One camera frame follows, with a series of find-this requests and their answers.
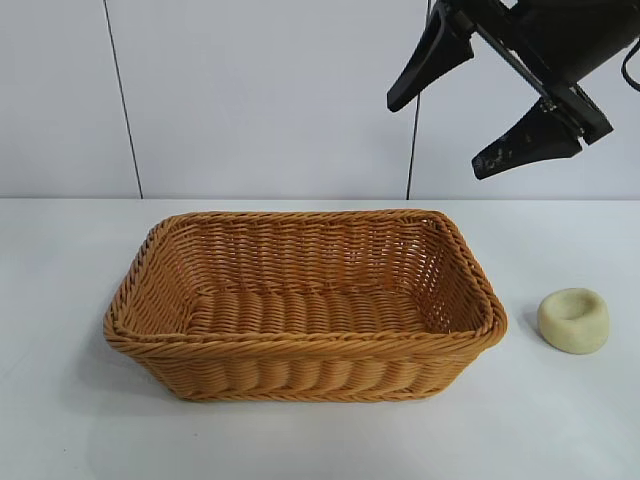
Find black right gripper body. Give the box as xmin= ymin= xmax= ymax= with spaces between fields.
xmin=439 ymin=0 xmax=640 ymax=148

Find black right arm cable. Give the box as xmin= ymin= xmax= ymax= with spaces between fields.
xmin=621 ymin=46 xmax=640 ymax=94

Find brown woven wicker basket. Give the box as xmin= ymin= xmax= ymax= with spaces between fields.
xmin=102 ymin=209 xmax=510 ymax=404

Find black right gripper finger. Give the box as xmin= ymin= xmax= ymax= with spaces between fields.
xmin=385 ymin=3 xmax=475 ymax=114
xmin=471 ymin=98 xmax=585 ymax=182

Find pale yellow egg yolk pastry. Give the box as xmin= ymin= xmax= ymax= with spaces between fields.
xmin=537 ymin=288 xmax=605 ymax=354

